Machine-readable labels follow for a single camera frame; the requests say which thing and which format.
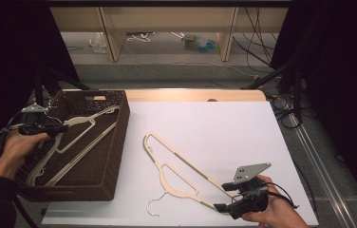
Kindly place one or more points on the person's left hand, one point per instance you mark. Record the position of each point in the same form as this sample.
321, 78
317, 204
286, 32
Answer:
16, 148

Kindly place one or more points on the black stand legs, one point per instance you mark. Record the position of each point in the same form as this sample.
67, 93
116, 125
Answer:
56, 80
281, 74

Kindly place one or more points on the person's right hand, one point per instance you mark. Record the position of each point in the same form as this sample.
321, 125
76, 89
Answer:
278, 210

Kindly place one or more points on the black curtain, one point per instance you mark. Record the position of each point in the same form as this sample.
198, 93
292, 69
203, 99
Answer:
341, 63
9, 47

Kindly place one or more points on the cream plastic clothes hanger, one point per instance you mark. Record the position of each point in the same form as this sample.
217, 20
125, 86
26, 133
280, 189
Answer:
81, 119
179, 160
81, 155

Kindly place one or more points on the metal floor rail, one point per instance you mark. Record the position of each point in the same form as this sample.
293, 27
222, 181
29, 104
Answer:
319, 158

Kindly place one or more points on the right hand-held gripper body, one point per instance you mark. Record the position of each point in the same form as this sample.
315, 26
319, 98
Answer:
251, 199

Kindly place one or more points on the clear plastic bag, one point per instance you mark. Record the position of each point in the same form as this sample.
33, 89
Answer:
97, 42

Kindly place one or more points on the white table mat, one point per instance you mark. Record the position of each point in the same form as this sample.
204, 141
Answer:
214, 133

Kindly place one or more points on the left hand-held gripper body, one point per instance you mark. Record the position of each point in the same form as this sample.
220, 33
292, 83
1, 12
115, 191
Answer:
32, 126

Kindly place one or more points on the colourful plastic items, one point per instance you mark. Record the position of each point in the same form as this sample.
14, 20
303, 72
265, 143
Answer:
200, 43

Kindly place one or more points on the brown woven basket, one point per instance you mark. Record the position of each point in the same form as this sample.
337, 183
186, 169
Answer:
116, 152

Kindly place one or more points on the beige wooden furniture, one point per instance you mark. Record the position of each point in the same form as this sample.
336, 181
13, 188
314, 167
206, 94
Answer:
167, 19

